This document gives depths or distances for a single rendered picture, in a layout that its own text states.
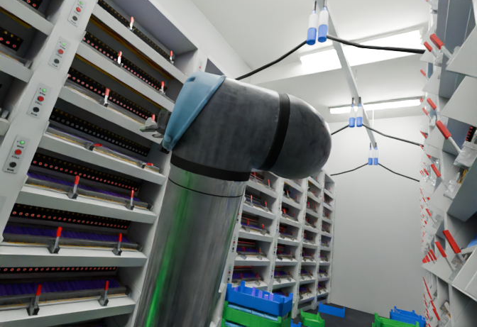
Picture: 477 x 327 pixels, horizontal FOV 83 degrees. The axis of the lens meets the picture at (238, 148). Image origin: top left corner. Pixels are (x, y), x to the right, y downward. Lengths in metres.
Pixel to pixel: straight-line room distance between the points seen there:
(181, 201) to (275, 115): 0.16
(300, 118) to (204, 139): 0.13
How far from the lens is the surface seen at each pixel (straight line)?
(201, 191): 0.34
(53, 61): 1.25
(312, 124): 0.37
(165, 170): 1.51
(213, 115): 0.33
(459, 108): 0.42
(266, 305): 1.50
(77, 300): 1.40
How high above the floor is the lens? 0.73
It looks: 17 degrees up
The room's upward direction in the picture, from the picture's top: 10 degrees clockwise
